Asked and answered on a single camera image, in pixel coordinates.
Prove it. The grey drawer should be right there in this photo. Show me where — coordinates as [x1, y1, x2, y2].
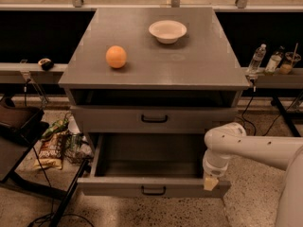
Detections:
[71, 106, 238, 133]
[79, 133, 231, 198]

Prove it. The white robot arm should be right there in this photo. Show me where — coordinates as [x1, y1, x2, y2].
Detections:
[203, 122, 303, 227]

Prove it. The grey drawer cabinet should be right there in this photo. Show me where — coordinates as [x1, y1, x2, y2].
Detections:
[58, 7, 251, 149]

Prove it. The grey top drawer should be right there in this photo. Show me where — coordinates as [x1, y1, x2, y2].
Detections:
[71, 106, 238, 133]

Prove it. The black stand leg right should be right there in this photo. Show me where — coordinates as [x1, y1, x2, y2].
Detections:
[271, 96, 303, 137]

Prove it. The clear water bottle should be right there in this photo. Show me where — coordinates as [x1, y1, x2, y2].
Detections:
[247, 44, 266, 74]

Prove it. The small glass bottle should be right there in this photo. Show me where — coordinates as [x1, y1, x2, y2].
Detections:
[264, 46, 285, 75]

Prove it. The plastic cup with straw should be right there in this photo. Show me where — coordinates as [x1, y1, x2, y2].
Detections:
[279, 44, 301, 75]

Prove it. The white bowl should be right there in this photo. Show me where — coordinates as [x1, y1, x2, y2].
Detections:
[149, 20, 187, 44]

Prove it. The orange ball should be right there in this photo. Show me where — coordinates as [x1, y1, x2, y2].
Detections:
[105, 45, 127, 69]

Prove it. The green snack bag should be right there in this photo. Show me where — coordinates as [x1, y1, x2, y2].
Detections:
[42, 118, 68, 140]

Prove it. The brown snack bag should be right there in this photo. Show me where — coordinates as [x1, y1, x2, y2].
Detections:
[33, 131, 68, 169]

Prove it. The black cart stand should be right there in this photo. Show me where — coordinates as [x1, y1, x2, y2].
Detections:
[0, 109, 88, 227]

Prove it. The black yellow tape measure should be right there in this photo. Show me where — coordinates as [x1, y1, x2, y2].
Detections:
[38, 58, 54, 71]

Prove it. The black power cable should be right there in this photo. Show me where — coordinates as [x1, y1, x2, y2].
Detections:
[236, 79, 297, 137]

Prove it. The black floor cable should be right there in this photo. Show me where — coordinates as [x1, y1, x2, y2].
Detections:
[27, 147, 95, 227]

